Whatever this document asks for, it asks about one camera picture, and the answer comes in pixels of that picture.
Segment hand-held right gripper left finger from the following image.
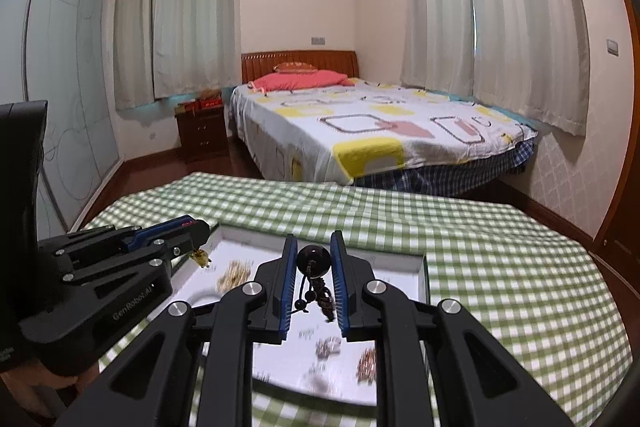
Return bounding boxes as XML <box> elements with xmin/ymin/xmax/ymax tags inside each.
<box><xmin>55</xmin><ymin>234</ymin><xmax>298</xmax><ymax>427</ymax></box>

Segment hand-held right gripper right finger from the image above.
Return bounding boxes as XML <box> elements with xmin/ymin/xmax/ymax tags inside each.
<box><xmin>330</xmin><ymin>230</ymin><xmax>576</xmax><ymax>427</ymax></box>

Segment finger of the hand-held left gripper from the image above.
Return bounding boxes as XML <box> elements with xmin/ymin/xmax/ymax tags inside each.
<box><xmin>37</xmin><ymin>217</ymin><xmax>211</xmax><ymax>259</ymax></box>
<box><xmin>59</xmin><ymin>236</ymin><xmax>200</xmax><ymax>289</ymax></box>

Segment black bead bracelet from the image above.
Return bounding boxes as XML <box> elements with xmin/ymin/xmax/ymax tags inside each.
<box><xmin>293</xmin><ymin>245</ymin><xmax>337</xmax><ymax>323</ymax></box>

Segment dark green jewelry tray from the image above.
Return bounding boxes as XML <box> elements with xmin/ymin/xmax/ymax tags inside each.
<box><xmin>167</xmin><ymin>221</ymin><xmax>431</xmax><ymax>408</ymax></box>

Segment person's left hand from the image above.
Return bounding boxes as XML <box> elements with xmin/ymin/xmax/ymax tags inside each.
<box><xmin>0</xmin><ymin>364</ymin><xmax>99</xmax><ymax>408</ymax></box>

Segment white jade bangle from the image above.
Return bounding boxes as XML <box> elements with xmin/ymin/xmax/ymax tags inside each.
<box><xmin>187</xmin><ymin>283</ymin><xmax>224</xmax><ymax>308</ymax></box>

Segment dark wooden nightstand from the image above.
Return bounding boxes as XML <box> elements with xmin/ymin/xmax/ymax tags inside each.
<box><xmin>174</xmin><ymin>107</ymin><xmax>231</xmax><ymax>164</ymax></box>

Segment red boxes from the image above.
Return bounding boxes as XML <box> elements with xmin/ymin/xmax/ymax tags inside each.
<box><xmin>175</xmin><ymin>89</ymin><xmax>224</xmax><ymax>116</ymax></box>

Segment blue plaid bed sheet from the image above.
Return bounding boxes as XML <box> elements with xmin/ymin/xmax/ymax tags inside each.
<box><xmin>350</xmin><ymin>141</ymin><xmax>537</xmax><ymax>198</ymax></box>

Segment green checked tablecloth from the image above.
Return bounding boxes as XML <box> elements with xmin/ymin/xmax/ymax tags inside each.
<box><xmin>82</xmin><ymin>173</ymin><xmax>634</xmax><ymax>427</ymax></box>

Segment bed with patterned cover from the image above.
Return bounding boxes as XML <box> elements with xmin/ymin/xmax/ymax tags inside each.
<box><xmin>229</xmin><ymin>77</ymin><xmax>539</xmax><ymax>186</ymax></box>

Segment glass sliding wardrobe door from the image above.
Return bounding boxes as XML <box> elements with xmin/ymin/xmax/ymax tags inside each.
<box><xmin>0</xmin><ymin>0</ymin><xmax>124</xmax><ymax>234</ymax></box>

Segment pink pillow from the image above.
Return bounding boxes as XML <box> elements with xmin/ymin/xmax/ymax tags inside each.
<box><xmin>248</xmin><ymin>69</ymin><xmax>354</xmax><ymax>94</ymax></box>

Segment red embroidered pillow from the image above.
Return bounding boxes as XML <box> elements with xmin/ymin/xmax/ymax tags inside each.
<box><xmin>272</xmin><ymin>62</ymin><xmax>319</xmax><ymax>74</ymax></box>

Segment white curtain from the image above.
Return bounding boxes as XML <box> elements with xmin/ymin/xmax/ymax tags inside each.
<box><xmin>399</xmin><ymin>0</ymin><xmax>474</xmax><ymax>100</ymax></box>
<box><xmin>113</xmin><ymin>0</ymin><xmax>167</xmax><ymax>111</ymax></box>
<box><xmin>456</xmin><ymin>0</ymin><xmax>591</xmax><ymax>138</ymax></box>
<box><xmin>152</xmin><ymin>0</ymin><xmax>241</xmax><ymax>100</ymax></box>

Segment wooden bed headboard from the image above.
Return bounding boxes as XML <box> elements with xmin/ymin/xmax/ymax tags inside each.
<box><xmin>241</xmin><ymin>50</ymin><xmax>361</xmax><ymax>88</ymax></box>

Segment rose gold bead bracelet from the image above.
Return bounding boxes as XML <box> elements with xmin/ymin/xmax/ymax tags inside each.
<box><xmin>355</xmin><ymin>349</ymin><xmax>381</xmax><ymax>381</ymax></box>

